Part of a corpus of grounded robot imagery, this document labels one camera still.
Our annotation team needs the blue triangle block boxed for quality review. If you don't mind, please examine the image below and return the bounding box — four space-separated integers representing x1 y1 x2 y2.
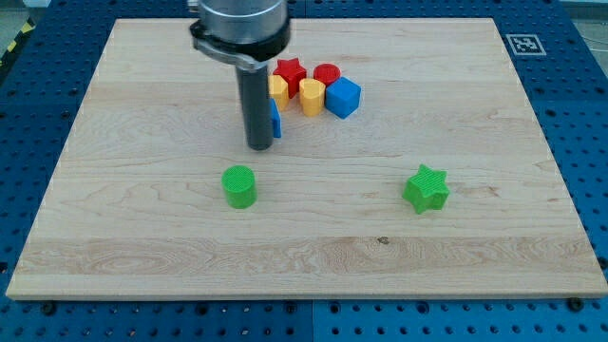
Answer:
269 98 282 139

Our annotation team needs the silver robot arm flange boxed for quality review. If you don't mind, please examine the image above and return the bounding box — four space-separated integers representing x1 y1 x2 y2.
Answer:
187 0 291 72

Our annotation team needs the green cylinder block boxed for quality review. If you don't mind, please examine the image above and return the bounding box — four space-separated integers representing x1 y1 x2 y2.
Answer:
221 165 257 209

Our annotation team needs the yellow heart block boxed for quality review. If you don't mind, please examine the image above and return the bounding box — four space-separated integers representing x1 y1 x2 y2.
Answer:
299 78 326 117

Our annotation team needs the blue cube block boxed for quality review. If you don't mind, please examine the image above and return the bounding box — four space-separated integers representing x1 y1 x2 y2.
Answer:
325 77 361 119

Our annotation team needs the yellow hexagon block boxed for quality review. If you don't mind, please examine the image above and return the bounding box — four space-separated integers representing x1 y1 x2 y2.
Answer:
268 75 290 111

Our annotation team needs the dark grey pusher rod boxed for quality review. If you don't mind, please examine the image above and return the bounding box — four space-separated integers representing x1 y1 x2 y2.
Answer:
236 65 274 151

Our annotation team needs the red cylinder block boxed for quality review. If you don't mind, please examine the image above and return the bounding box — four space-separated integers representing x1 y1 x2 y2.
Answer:
313 63 341 86

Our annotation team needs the red star block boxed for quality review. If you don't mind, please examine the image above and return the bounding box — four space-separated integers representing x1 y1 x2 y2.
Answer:
273 58 307 99

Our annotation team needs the green star block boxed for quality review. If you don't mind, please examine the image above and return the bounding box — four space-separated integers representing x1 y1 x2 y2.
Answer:
402 164 450 215

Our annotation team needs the wooden board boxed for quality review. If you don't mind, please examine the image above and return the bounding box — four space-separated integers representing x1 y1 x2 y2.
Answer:
7 18 607 300

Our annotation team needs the white fiducial marker tag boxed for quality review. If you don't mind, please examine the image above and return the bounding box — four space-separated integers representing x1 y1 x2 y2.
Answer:
505 33 546 56

